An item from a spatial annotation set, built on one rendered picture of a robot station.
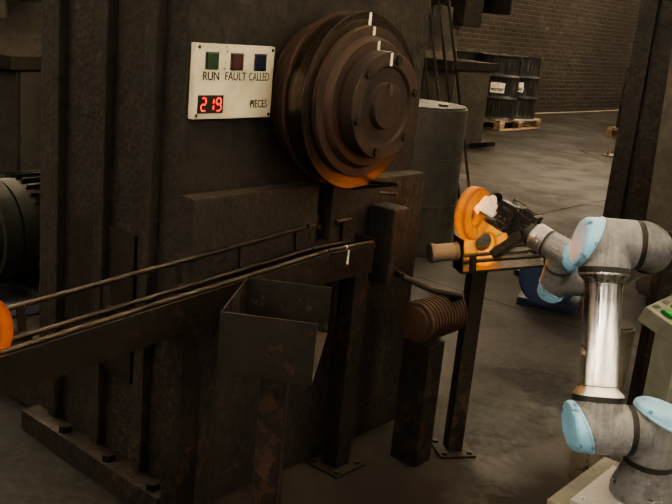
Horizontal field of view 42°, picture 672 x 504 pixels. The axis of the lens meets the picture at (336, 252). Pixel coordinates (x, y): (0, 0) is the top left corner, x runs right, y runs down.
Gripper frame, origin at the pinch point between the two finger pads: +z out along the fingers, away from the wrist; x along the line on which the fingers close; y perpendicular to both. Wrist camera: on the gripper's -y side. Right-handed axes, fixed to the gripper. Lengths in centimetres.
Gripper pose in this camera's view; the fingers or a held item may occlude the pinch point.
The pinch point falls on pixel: (474, 206)
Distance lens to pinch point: 255.8
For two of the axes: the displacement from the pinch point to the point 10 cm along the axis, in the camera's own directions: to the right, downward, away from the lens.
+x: -6.5, 1.1, -7.5
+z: -6.9, -5.0, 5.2
